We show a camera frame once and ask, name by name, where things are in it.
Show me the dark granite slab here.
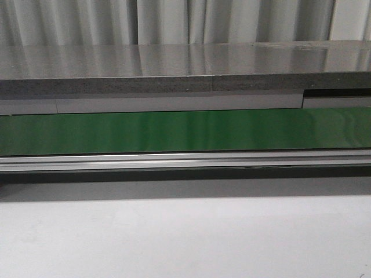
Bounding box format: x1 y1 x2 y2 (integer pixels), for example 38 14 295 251
1 41 370 99

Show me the white pleated curtain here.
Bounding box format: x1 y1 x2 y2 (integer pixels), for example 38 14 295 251
1 1 370 46

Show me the aluminium conveyor frame rail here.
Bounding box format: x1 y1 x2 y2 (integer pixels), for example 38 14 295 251
1 149 370 173

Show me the green conveyor belt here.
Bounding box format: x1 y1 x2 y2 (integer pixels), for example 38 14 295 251
1 107 370 156

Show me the grey metal base panel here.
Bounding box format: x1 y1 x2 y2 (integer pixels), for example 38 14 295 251
1 88 370 115

